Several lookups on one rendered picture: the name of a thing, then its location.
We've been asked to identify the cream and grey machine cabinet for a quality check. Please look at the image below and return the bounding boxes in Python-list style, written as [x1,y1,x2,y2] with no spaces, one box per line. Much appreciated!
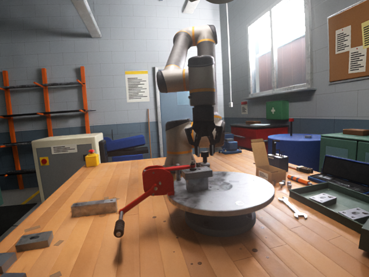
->
[31,132,104,203]

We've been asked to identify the open cardboard box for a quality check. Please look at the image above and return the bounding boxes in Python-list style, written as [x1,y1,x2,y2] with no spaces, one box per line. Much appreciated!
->
[250,138,287,186]

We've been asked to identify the grey fixture block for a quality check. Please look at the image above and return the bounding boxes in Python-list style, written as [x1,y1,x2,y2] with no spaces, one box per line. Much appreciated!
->
[181,164,213,193]

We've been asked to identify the cork notice board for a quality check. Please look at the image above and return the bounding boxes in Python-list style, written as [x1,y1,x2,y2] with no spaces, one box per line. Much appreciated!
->
[326,0,369,85]

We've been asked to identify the wooden broom handle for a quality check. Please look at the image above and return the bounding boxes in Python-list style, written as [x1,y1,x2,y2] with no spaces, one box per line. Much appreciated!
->
[147,108,153,159]

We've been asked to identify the grey square plate with hole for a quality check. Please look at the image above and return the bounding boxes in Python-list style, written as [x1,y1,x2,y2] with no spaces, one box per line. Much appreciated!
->
[308,193,338,206]
[338,207,369,221]

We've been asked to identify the blue and black machine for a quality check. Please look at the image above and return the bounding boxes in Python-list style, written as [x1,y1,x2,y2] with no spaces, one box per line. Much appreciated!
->
[99,134,149,163]

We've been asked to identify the orange handled screwdriver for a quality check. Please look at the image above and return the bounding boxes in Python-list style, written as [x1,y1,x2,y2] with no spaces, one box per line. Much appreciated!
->
[287,174,313,186]

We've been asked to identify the open blue tool case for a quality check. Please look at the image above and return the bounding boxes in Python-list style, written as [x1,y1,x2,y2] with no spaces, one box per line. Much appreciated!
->
[307,154,369,193]

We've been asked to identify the green parts tray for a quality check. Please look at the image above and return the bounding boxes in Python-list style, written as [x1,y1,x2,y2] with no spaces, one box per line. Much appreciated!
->
[289,181,369,233]

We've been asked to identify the grey round turntable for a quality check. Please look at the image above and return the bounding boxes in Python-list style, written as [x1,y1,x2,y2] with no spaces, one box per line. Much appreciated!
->
[168,170,276,217]

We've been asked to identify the yellow emergency stop box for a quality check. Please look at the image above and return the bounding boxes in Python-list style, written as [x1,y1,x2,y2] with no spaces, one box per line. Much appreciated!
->
[84,149,101,168]

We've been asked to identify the dark grey turntable base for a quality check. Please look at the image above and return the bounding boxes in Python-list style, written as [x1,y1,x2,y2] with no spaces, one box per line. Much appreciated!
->
[184,209,257,238]

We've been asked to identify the window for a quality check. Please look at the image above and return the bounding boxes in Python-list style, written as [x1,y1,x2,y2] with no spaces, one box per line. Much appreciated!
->
[244,0,317,100]

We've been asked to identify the blue drum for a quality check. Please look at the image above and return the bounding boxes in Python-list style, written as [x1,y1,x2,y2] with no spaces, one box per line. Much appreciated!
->
[267,133,322,173]

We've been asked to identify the blue bench vise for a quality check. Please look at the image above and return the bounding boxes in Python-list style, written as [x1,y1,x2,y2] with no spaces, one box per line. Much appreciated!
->
[219,132,243,155]

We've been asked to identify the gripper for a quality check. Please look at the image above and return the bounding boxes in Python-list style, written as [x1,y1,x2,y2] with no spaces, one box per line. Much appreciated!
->
[184,105,223,157]

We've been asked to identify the orange cantilever rack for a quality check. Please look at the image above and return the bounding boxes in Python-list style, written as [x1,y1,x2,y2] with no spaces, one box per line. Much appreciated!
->
[0,66,97,190]

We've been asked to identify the grey steel rest bar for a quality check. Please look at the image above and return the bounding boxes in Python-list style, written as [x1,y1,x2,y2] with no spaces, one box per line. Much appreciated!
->
[70,200,119,218]

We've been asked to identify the grey steel block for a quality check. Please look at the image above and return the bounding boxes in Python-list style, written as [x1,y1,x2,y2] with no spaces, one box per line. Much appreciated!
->
[0,252,17,274]

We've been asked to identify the white conduit pipe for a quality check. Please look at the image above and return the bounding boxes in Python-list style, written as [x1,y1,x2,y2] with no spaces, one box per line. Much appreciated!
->
[224,0,234,108]

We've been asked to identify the red tool cabinet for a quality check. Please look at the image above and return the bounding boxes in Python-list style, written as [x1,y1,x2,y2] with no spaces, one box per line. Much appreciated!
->
[229,122,291,150]

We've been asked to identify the wooden handled brush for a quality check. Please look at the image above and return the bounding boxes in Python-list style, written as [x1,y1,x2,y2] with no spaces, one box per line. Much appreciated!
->
[288,163,314,174]

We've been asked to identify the green first aid box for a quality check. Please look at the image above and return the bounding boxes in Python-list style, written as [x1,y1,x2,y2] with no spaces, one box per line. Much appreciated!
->
[265,100,290,121]

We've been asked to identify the silver open end wrench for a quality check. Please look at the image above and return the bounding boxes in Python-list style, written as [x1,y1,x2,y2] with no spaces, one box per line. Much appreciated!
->
[277,196,308,220]

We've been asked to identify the brown wooden block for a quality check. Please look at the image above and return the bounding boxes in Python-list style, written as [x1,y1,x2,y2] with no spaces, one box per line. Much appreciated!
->
[342,128,369,136]

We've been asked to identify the green cabinet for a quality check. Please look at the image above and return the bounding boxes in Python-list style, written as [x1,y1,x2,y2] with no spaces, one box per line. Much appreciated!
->
[318,132,369,173]

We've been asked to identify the white and yellow wall notice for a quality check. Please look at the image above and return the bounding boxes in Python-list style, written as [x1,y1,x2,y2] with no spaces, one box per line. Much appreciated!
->
[125,70,151,103]

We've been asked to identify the red toggle clamp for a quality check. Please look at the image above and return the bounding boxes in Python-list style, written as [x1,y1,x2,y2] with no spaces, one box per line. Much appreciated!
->
[113,161,198,238]

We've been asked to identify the grey steel plate with hole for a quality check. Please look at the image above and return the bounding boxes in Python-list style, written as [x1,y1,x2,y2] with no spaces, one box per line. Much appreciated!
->
[14,230,54,253]

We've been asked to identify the black case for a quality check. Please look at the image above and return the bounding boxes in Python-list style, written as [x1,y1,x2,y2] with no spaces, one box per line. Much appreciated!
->
[267,152,289,173]

